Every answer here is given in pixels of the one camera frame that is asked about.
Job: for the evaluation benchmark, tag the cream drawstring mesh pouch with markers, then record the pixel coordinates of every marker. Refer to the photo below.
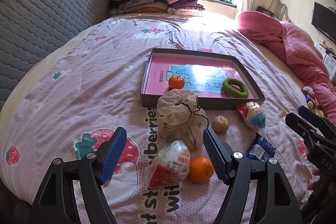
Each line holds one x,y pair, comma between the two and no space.
181,118

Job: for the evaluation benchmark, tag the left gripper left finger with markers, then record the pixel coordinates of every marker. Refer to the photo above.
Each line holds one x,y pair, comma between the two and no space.
55,200

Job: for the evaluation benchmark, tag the black flat television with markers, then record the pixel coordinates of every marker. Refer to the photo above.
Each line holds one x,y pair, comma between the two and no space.
324,20

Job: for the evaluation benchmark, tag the small colourful doll toy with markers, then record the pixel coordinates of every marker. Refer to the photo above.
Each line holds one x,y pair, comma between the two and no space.
311,101

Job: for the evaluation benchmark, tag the grey cardboard box tray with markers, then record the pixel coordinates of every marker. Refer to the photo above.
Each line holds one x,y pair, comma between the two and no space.
204,102

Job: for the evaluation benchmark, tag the walnut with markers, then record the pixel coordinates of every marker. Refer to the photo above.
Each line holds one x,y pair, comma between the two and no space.
220,124

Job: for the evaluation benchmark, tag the red surprise egg toy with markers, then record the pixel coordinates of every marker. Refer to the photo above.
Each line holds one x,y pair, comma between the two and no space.
170,166

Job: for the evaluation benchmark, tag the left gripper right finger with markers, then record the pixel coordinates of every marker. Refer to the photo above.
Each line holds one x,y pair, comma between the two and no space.
275,201

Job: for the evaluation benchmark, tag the blue snack packet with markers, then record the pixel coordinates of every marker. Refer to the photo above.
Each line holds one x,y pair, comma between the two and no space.
260,149

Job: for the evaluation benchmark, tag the white drawer cabinet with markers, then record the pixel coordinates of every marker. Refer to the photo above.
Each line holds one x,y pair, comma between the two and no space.
328,59

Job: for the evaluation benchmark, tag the blue surprise egg toy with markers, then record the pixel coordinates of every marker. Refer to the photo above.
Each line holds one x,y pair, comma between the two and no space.
253,115

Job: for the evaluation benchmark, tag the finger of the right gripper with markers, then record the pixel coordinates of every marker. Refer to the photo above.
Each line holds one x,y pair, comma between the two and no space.
308,132
323,124

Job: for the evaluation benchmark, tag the pink quilted blanket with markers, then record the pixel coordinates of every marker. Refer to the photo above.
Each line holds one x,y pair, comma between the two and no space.
295,48

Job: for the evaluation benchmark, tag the grey quilted headboard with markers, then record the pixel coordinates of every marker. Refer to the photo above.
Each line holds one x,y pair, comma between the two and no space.
32,29

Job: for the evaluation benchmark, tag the pink strawberry bear bedsheet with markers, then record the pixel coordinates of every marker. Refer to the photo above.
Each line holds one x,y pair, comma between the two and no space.
96,89

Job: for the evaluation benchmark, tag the orange mandarin with stem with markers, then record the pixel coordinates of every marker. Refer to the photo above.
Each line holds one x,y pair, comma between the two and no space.
176,82

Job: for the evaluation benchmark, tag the orange mandarin without stem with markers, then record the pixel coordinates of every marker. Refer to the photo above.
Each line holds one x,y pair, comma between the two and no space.
201,170

